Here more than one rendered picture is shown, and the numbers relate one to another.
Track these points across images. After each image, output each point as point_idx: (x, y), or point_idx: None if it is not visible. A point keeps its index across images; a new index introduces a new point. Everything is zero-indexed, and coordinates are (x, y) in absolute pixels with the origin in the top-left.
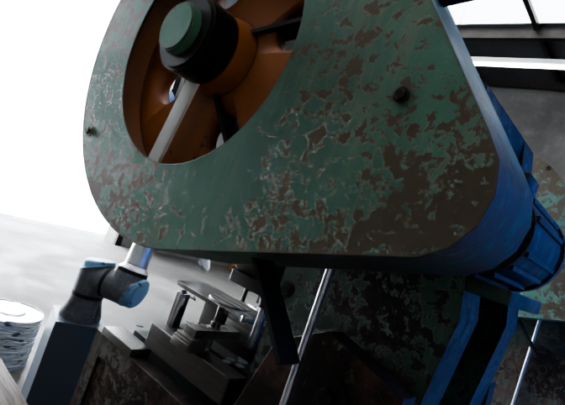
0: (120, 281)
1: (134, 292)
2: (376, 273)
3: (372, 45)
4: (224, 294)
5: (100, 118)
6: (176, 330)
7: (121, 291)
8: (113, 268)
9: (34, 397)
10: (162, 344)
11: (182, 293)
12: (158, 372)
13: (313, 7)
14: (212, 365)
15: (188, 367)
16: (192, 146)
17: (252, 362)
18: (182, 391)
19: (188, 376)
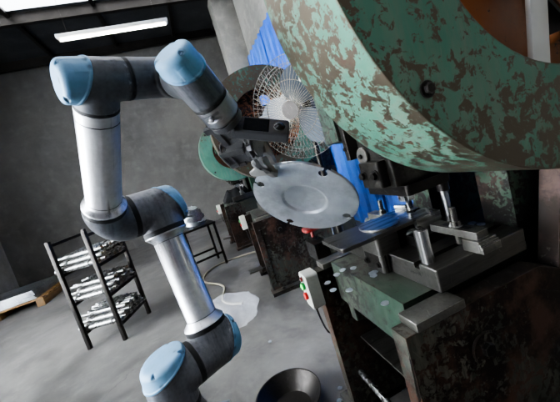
0: (221, 339)
1: (239, 330)
2: None
3: None
4: (349, 231)
5: (437, 57)
6: (438, 258)
7: (231, 345)
8: (188, 344)
9: None
10: (460, 271)
11: (427, 228)
12: (477, 288)
13: None
14: (506, 235)
15: (492, 256)
16: (520, 46)
17: (514, 208)
18: (499, 273)
19: (497, 260)
